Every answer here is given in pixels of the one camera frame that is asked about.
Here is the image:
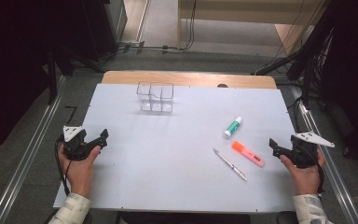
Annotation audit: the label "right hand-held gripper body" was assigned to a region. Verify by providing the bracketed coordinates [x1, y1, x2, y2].
[279, 132, 336, 170]

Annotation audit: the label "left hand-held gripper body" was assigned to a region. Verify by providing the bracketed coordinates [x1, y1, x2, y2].
[62, 124, 104, 161]

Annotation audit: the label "person's left hand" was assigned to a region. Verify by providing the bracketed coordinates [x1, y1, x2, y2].
[57, 144, 103, 198]

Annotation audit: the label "person's right hand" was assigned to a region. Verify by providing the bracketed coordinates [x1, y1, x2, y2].
[279, 148, 327, 197]

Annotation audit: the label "orange pink highlighter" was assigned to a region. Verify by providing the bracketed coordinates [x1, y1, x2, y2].
[231, 140, 266, 169]

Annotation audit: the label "green and white glue stick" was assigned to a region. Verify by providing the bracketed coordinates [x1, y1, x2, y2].
[223, 116, 243, 140]

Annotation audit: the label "silver pen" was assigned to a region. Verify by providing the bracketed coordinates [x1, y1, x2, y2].
[212, 147, 248, 182]

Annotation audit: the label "clear plastic organizer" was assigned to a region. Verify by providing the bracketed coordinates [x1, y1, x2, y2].
[135, 81, 175, 114]

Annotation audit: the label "wooden table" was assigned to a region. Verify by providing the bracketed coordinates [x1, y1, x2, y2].
[101, 70, 278, 91]

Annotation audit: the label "person's dark clothing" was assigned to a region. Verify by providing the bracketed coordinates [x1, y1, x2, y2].
[115, 211, 252, 224]

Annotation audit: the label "grey cabinet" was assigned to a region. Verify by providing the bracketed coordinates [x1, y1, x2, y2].
[103, 0, 129, 52]

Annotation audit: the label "beige desk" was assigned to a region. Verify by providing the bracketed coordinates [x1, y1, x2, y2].
[176, 0, 329, 50]

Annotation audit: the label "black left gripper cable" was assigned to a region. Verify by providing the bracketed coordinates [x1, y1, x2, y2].
[53, 136, 72, 196]

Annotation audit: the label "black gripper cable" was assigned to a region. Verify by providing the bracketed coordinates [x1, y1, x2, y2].
[53, 136, 72, 196]
[314, 160, 326, 194]

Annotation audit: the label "metal floor rail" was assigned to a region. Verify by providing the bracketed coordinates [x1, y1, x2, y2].
[0, 75, 67, 224]
[291, 86, 358, 224]

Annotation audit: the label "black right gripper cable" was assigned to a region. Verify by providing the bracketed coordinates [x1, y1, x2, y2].
[314, 160, 326, 194]

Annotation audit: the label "black stand with cables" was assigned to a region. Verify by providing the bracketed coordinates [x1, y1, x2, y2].
[251, 12, 338, 110]

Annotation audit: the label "hanging black cables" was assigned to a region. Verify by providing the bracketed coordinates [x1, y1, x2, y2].
[180, 0, 199, 51]

